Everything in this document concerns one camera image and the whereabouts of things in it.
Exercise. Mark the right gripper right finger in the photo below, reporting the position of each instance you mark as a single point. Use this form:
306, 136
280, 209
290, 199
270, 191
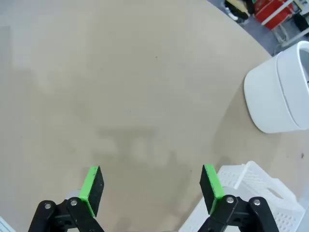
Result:
212, 188

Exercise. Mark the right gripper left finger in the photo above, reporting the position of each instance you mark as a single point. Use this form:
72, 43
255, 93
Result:
93, 191

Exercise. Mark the white perforated plastic basket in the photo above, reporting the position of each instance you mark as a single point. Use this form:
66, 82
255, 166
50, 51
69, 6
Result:
260, 186

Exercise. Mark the white lidded trash bin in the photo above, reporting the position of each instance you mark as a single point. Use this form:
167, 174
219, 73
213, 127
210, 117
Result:
265, 96

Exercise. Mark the black cross-shaped stand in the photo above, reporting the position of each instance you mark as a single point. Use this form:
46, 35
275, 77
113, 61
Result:
237, 10

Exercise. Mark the red recycling bag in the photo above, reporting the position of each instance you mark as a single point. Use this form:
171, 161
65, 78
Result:
272, 14

